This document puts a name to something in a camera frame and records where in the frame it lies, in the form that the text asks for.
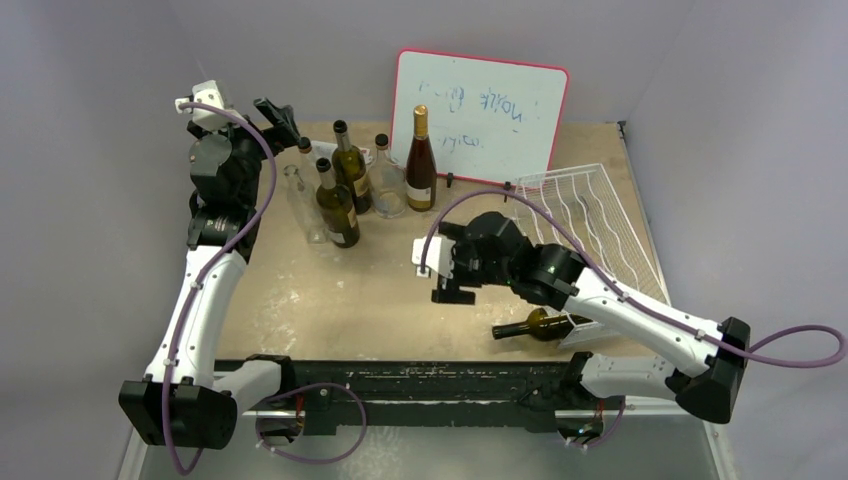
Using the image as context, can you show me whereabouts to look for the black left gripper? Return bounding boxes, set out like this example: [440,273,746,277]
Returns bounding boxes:
[189,99,298,206]

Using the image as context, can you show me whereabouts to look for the white ruler set package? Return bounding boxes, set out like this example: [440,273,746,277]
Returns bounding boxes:
[311,140,374,166]

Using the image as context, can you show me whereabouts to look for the olive bottle silver cap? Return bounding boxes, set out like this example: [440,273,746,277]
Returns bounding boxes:
[331,119,372,214]
[315,157,360,248]

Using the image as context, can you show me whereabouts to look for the dark green bottle black cap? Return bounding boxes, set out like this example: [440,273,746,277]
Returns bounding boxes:
[491,308,592,342]

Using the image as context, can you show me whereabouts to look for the clear glass bottle black cap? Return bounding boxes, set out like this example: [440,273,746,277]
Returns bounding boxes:
[368,133,407,219]

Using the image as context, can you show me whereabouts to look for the brown wine bottle gold cap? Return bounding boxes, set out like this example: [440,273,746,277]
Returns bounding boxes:
[406,104,437,212]

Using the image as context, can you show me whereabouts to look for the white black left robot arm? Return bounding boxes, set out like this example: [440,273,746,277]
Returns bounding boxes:
[118,94,300,450]

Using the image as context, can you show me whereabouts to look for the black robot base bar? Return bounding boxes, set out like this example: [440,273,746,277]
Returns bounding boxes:
[256,360,623,436]

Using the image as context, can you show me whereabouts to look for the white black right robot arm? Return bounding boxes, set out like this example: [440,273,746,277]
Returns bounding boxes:
[411,212,751,424]

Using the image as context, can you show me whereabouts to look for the pink framed whiteboard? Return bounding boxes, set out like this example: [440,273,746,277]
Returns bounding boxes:
[390,49,570,185]

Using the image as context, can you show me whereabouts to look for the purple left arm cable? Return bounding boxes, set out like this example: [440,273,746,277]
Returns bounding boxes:
[160,101,278,476]

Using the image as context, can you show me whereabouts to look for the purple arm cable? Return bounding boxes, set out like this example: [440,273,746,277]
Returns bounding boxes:
[418,190,847,369]
[160,101,278,476]

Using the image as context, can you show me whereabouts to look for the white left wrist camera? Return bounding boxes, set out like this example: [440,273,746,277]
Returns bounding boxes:
[174,80,233,132]

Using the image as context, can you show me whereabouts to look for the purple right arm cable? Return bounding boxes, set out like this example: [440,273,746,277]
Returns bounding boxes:
[418,190,847,369]

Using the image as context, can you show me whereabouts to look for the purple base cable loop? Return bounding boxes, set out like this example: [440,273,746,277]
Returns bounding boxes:
[254,380,368,466]

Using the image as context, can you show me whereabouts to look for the white wire wine rack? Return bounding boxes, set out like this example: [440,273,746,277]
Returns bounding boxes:
[508,164,670,349]

